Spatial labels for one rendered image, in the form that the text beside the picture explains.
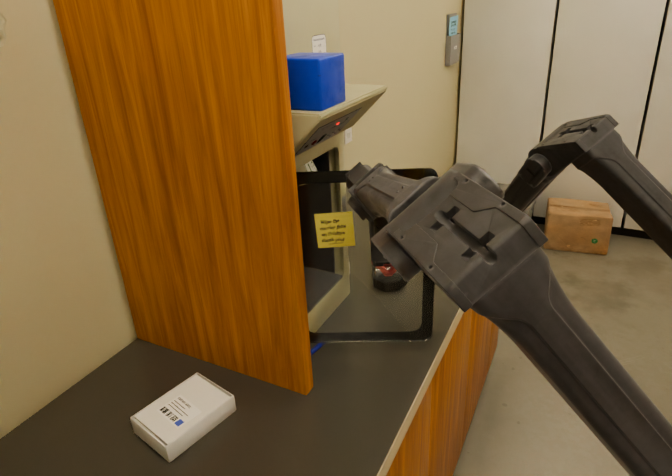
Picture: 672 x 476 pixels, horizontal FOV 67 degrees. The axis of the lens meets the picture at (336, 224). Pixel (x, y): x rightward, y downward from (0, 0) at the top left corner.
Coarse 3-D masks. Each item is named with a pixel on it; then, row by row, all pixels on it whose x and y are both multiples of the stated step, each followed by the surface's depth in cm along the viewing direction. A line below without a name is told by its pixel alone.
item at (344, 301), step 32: (320, 192) 98; (320, 256) 104; (352, 256) 104; (320, 288) 107; (352, 288) 107; (384, 288) 107; (416, 288) 107; (320, 320) 111; (352, 320) 110; (384, 320) 110; (416, 320) 110
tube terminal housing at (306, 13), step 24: (288, 0) 94; (312, 0) 101; (336, 0) 110; (288, 24) 95; (312, 24) 103; (336, 24) 112; (288, 48) 96; (336, 48) 113; (336, 144) 120; (336, 168) 128
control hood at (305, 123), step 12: (348, 84) 116; (360, 84) 116; (348, 96) 102; (360, 96) 102; (372, 96) 107; (336, 108) 93; (348, 108) 98; (300, 120) 90; (312, 120) 89; (324, 120) 91; (300, 132) 91; (312, 132) 92; (300, 144) 93
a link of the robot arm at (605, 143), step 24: (576, 120) 82; (600, 120) 76; (552, 144) 79; (576, 144) 75; (600, 144) 75; (624, 144) 75; (552, 168) 83; (600, 168) 76; (624, 168) 74; (624, 192) 75; (648, 192) 73; (648, 216) 74
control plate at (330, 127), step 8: (352, 112) 104; (336, 120) 99; (344, 120) 105; (320, 128) 94; (328, 128) 100; (336, 128) 106; (312, 136) 94; (320, 136) 100; (328, 136) 107; (304, 144) 96
